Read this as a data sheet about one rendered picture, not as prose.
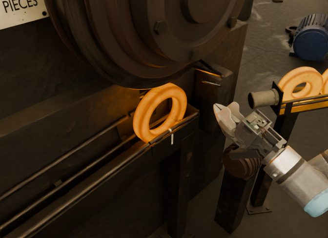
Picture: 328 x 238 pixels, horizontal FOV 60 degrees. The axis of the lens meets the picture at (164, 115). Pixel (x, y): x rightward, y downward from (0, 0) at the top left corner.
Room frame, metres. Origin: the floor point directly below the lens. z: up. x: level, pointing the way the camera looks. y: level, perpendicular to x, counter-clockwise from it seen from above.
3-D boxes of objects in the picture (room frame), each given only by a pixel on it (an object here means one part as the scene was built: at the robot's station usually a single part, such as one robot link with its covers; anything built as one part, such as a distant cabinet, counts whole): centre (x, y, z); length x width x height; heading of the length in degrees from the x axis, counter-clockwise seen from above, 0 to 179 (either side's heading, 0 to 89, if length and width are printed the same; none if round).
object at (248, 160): (0.75, -0.33, 0.27); 0.22 x 0.13 x 0.53; 133
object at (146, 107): (0.63, 0.01, 0.75); 0.18 x 0.03 x 0.18; 133
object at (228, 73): (0.79, -0.16, 0.68); 0.11 x 0.08 x 0.24; 43
